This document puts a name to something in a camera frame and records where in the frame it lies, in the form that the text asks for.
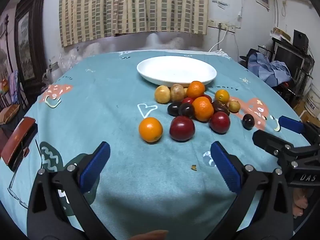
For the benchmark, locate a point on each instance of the dark purple plum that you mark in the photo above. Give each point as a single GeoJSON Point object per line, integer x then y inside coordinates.
{"type": "Point", "coordinates": [248, 121]}
{"type": "Point", "coordinates": [174, 108]}
{"type": "Point", "coordinates": [187, 110]}

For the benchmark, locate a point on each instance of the clear plastic bags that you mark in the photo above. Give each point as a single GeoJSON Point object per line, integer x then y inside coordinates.
{"type": "Point", "coordinates": [82, 52]}

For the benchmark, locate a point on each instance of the small red plum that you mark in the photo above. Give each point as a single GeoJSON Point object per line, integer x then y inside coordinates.
{"type": "Point", "coordinates": [187, 100]}

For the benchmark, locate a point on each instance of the orange mandarin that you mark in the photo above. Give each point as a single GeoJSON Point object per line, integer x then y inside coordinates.
{"type": "Point", "coordinates": [202, 108]}
{"type": "Point", "coordinates": [195, 89]}

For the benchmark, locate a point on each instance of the flat cardboard box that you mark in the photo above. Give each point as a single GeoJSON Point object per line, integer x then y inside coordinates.
{"type": "Point", "coordinates": [281, 32]}

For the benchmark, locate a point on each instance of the dark framed painting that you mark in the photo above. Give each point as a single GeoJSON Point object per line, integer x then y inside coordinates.
{"type": "Point", "coordinates": [27, 37]}

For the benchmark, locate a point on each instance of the black metal rack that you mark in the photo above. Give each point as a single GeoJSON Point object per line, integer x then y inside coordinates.
{"type": "Point", "coordinates": [306, 75]}

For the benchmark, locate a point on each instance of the small orange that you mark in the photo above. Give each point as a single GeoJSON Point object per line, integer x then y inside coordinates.
{"type": "Point", "coordinates": [222, 96]}

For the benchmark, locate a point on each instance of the red cherry tomatoes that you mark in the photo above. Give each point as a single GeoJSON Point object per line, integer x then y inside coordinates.
{"type": "Point", "coordinates": [208, 98]}

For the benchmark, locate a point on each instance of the small yellow passion fruit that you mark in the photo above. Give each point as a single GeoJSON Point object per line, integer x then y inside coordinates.
{"type": "Point", "coordinates": [234, 106]}

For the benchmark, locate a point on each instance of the person's left hand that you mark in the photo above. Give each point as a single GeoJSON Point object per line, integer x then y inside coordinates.
{"type": "Point", "coordinates": [150, 236]}

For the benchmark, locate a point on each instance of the red-brown wooden chair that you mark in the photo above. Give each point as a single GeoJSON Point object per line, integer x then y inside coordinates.
{"type": "Point", "coordinates": [17, 140]}

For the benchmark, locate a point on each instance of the black speaker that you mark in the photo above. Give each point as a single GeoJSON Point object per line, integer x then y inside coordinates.
{"type": "Point", "coordinates": [300, 40]}

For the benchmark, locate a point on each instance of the dark monitor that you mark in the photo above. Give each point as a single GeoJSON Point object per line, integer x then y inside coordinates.
{"type": "Point", "coordinates": [287, 57]}

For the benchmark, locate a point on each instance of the white oval plate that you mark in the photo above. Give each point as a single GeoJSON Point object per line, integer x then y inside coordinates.
{"type": "Point", "coordinates": [175, 70]}

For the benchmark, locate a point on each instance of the beige checked curtain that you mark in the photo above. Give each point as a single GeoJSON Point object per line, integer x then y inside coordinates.
{"type": "Point", "coordinates": [125, 10]}

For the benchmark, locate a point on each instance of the white plastic bucket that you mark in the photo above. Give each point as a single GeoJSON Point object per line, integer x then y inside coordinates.
{"type": "Point", "coordinates": [312, 100]}

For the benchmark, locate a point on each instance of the person's right hand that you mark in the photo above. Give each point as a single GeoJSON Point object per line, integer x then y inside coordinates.
{"type": "Point", "coordinates": [299, 202]}

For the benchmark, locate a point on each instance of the black chair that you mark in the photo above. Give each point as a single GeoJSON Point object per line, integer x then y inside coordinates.
{"type": "Point", "coordinates": [246, 58]}

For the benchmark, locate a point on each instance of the dark brown passion fruit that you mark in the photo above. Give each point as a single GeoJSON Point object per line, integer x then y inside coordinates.
{"type": "Point", "coordinates": [221, 107]}

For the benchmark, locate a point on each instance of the striped seat cushion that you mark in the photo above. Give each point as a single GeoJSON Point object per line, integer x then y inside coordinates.
{"type": "Point", "coordinates": [10, 112]}

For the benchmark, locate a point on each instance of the smooth navel orange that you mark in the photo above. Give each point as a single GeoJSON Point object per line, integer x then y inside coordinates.
{"type": "Point", "coordinates": [150, 130]}

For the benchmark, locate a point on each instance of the large red plum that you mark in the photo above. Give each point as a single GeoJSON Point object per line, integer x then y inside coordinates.
{"type": "Point", "coordinates": [182, 128]}
{"type": "Point", "coordinates": [219, 122]}

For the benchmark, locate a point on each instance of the teal printed tablecloth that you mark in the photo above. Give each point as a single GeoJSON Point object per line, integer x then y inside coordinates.
{"type": "Point", "coordinates": [112, 80]}

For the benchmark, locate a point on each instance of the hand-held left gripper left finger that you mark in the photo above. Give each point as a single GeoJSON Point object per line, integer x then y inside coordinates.
{"type": "Point", "coordinates": [96, 165]}

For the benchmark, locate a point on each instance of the blue clothes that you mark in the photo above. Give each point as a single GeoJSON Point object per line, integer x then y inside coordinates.
{"type": "Point", "coordinates": [275, 72]}

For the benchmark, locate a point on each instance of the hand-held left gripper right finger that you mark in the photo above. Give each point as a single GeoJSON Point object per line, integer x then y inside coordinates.
{"type": "Point", "coordinates": [225, 167]}

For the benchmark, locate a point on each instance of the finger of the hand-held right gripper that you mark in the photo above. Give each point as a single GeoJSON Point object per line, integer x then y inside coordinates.
{"type": "Point", "coordinates": [291, 125]}
{"type": "Point", "coordinates": [270, 140]}

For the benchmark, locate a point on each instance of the white wall socket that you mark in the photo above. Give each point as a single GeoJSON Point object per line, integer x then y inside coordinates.
{"type": "Point", "coordinates": [212, 23]}

